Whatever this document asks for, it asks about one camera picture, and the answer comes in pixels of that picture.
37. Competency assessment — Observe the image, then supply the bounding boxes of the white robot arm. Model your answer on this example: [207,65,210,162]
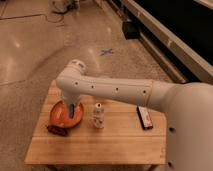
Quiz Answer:
[56,59,213,171]

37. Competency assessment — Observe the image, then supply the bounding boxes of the orange ceramic bowl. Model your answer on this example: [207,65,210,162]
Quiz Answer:
[49,100,84,128]

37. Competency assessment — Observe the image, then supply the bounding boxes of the small white patterned bottle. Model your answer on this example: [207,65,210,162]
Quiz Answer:
[93,103,104,129]

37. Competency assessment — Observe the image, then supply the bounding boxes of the wooden table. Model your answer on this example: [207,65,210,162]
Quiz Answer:
[25,84,166,165]

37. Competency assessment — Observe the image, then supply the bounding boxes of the black box on floor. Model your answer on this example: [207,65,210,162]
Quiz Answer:
[122,22,140,39]

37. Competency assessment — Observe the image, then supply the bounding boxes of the dark red snack bar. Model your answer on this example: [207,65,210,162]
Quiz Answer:
[47,125,68,136]

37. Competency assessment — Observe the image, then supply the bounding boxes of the white machine base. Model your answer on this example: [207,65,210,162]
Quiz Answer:
[49,0,75,13]

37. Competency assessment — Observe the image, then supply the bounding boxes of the long metal rail frame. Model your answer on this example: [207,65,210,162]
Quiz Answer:
[107,0,213,86]

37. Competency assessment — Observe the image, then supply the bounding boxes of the black floor cable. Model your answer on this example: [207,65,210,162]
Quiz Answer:
[42,9,68,28]

